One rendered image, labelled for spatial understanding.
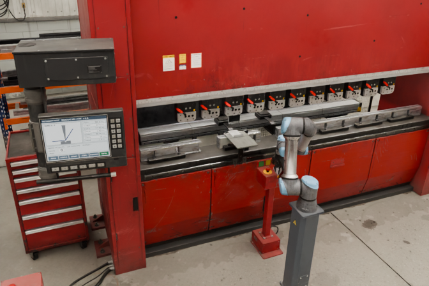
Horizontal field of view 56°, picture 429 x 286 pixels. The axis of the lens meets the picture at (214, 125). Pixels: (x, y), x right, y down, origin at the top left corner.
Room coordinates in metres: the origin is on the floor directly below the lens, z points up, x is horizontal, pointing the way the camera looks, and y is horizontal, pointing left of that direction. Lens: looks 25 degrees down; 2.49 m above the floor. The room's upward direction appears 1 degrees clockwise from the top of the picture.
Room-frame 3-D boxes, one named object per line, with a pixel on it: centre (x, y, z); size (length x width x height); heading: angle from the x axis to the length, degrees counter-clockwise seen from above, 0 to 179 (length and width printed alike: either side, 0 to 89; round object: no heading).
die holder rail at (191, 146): (2.89, 0.35, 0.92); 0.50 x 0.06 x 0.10; 112
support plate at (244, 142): (2.96, -0.22, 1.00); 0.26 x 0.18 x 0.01; 22
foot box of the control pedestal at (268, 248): (2.83, -0.49, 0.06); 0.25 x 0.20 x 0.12; 23
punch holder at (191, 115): (2.94, 0.23, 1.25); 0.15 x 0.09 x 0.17; 112
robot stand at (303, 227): (2.38, -0.66, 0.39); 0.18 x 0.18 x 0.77; 24
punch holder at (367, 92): (3.62, -1.43, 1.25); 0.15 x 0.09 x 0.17; 112
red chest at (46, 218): (2.85, 1.36, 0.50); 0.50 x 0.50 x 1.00; 22
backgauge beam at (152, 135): (3.52, -0.42, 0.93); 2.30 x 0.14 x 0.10; 112
